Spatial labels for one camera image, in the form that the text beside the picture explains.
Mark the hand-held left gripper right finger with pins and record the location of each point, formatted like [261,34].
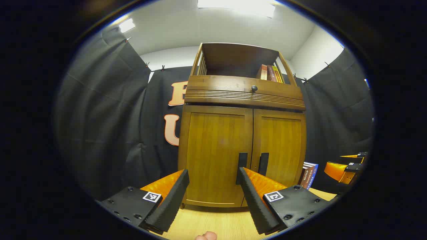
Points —
[255,206]

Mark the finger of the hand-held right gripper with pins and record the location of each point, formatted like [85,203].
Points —
[333,170]
[362,155]

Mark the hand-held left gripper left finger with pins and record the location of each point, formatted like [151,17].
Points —
[171,203]

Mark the wooden cabinet door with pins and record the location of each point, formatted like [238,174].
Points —
[283,140]
[213,150]

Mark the wooden double-door shoe cabinet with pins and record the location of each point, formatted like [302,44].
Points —
[230,85]

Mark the blue white book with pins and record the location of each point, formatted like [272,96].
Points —
[313,175]

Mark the brown spine book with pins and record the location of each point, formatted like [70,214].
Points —
[304,176]

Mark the black backdrop cloth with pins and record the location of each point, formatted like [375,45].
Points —
[110,116]

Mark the yellow book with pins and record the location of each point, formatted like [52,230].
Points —
[278,75]

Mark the dark red book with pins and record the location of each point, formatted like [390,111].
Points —
[271,74]

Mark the beige book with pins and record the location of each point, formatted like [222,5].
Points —
[263,72]

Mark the small ceiling light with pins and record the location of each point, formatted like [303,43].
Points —
[127,25]

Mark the large ceiling light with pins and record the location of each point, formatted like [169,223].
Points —
[237,7]

